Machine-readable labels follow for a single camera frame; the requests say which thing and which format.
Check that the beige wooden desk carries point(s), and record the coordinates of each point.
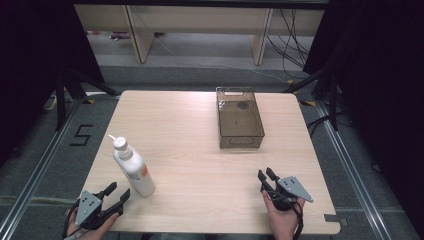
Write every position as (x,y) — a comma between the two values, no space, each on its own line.
(200,30)

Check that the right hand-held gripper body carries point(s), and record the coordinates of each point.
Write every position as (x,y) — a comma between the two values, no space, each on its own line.
(286,193)

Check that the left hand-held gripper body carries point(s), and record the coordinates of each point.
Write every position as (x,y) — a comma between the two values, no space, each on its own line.
(87,208)

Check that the black curtain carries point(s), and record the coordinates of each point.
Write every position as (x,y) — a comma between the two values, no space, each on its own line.
(36,66)
(380,100)

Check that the black metal stand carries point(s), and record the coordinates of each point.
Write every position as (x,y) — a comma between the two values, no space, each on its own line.
(70,90)
(325,93)

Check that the person's left hand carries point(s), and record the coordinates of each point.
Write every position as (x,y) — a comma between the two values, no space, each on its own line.
(90,231)

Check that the transparent brown plastic basket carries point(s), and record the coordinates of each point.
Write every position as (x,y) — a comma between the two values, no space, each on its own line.
(238,117)

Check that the person's right hand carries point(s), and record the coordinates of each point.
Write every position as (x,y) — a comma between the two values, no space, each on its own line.
(283,220)

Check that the white pump bottle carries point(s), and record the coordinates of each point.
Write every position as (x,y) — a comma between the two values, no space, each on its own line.
(134,166)

